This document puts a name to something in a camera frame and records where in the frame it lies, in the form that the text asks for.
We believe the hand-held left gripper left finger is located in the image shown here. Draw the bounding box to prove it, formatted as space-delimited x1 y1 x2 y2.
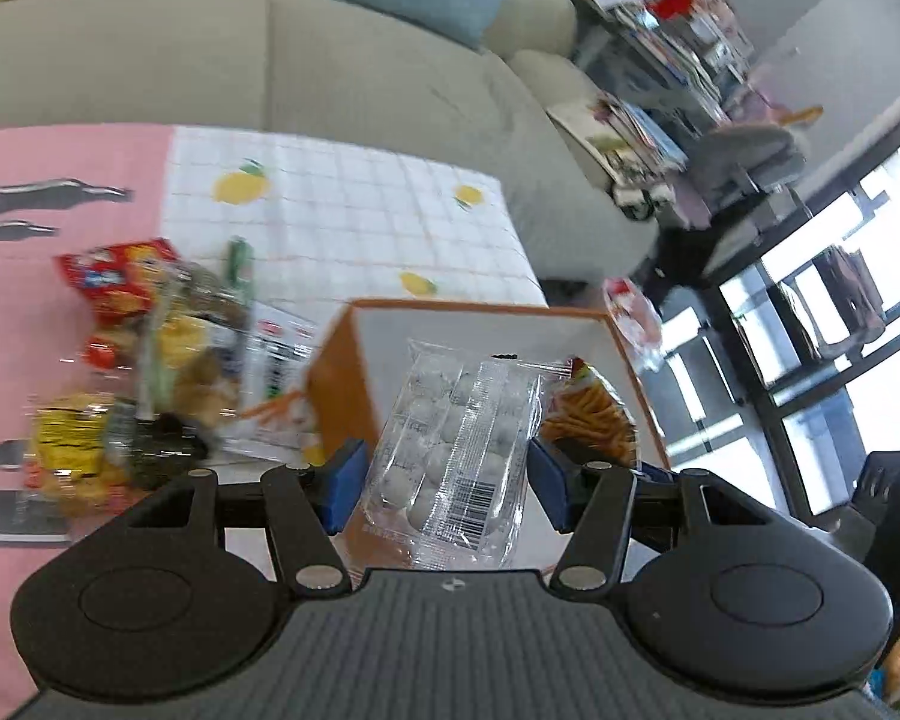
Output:
120 439 370 590

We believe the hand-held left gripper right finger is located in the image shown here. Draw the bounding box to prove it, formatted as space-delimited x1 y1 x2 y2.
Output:
526 439 779 590

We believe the orange storage box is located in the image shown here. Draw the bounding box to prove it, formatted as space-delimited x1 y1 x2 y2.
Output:
304 298 672 572

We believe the clear packet of white balls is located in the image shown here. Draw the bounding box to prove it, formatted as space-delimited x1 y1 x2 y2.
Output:
361 337 545 571

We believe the white spicy strip packet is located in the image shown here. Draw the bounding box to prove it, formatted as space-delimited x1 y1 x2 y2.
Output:
217 300 325 460

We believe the clear packet of green snack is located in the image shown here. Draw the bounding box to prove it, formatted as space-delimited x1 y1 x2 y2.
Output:
136 264 247 422

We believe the orange snack stick packet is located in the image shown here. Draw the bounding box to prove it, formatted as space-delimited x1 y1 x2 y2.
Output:
540 356 642 470

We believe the dark green snack packet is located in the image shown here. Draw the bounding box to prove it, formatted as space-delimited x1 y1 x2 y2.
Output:
127 414 212 490

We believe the red and white snack packet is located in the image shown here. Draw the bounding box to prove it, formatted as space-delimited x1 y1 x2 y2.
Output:
604 276 665 373

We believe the green sausage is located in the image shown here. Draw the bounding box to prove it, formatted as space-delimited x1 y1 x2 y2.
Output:
225 236 260 310

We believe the small red snack packet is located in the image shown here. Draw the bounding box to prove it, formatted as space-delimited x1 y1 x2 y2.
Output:
82 337 133 370

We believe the yellow snack packet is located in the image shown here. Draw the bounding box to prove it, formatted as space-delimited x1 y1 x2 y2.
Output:
28 390 137 515

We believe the pink and white checked tablecloth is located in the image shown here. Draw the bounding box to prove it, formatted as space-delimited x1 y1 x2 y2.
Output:
0 124 550 720

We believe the grey office chair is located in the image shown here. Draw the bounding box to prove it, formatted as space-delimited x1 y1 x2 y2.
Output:
675 124 812 272

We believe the shelf with magazines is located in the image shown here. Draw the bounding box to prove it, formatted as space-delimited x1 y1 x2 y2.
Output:
547 0 760 192

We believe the beige sofa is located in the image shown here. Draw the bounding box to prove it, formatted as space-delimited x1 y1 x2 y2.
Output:
0 0 662 287

